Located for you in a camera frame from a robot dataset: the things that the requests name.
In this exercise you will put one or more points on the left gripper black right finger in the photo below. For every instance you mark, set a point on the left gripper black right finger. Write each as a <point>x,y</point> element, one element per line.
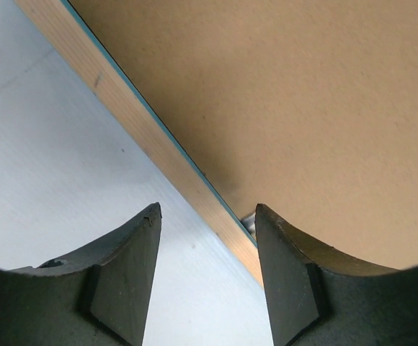
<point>318,295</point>

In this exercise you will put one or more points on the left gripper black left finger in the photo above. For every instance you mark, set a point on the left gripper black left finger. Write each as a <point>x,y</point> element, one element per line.
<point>97,294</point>

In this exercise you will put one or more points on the blue wooden picture frame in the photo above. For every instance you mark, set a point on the blue wooden picture frame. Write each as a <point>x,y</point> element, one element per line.
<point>310,107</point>

